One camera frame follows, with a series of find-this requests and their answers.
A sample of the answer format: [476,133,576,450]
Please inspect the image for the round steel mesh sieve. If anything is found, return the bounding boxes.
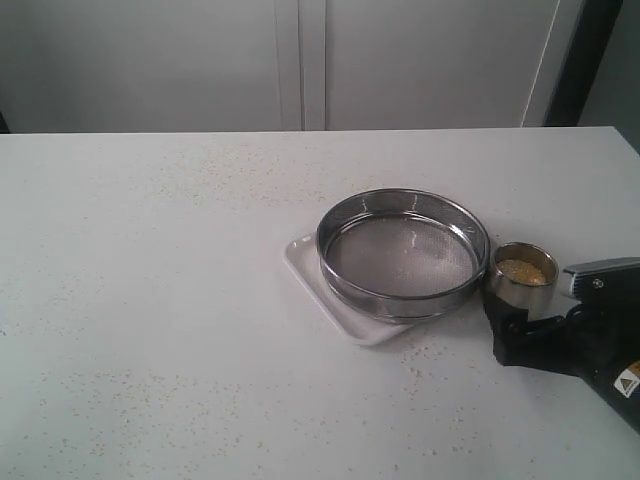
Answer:
[315,188,491,324]

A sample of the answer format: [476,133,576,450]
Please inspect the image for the dark vertical post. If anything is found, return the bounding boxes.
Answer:
[543,0,623,127]

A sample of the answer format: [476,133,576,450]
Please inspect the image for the white cabinet doors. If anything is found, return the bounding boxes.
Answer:
[1,1,583,133]

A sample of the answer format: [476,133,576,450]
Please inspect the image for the small steel cup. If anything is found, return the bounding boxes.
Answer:
[487,242,559,311]

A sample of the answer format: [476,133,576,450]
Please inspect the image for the white rectangular tray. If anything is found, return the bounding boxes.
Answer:
[284,234,412,347]

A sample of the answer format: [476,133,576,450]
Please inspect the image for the yellow grain pile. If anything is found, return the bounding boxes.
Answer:
[497,259,547,286]

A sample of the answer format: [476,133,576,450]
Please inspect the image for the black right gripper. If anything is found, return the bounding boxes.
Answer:
[482,257,639,415]

